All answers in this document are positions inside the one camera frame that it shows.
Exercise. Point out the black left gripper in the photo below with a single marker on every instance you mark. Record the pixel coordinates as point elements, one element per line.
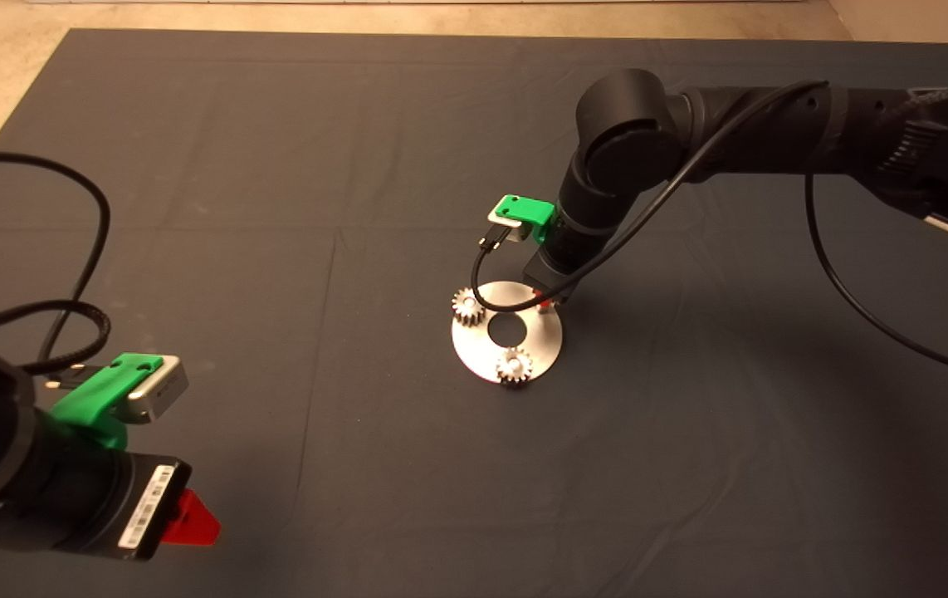
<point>109,498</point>

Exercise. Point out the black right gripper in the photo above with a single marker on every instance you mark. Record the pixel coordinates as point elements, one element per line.
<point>555,264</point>

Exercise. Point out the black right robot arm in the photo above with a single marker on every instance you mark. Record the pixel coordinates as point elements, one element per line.
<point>623,133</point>

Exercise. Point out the round metal carrier plate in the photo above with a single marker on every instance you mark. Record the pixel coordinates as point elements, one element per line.
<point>474,349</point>

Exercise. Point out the dark grey table cloth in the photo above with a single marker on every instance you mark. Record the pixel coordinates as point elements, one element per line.
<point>358,166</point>

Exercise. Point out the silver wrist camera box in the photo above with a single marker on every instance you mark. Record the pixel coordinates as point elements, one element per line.
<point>160,390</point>
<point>503,223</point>

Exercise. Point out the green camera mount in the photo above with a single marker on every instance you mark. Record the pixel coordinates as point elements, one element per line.
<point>532,212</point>
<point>96,394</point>

